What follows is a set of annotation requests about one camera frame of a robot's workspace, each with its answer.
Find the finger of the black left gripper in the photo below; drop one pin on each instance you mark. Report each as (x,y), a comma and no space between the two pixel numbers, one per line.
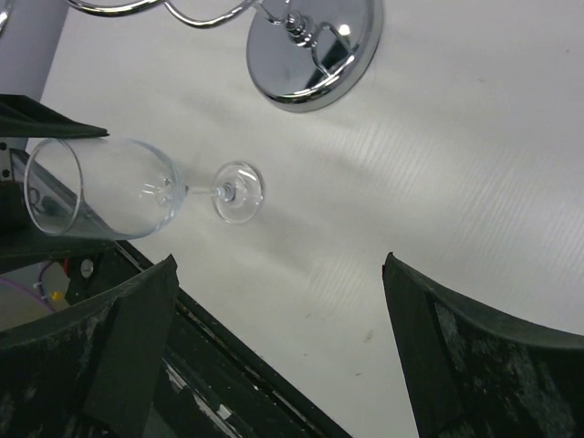
(27,246)
(23,117)

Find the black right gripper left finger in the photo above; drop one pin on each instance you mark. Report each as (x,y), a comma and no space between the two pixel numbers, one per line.
(90,369)

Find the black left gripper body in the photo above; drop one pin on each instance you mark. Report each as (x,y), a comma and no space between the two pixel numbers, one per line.
(14,213)

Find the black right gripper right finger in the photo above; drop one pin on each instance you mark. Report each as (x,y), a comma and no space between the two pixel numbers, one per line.
(475,371)

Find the clear wine glass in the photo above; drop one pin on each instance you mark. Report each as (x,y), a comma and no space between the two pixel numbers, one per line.
(124,189)

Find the chrome wine glass rack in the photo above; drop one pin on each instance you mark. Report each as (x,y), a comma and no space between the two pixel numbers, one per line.
(301,55)

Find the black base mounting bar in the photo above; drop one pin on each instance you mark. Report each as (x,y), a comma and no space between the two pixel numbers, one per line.
(210,384)

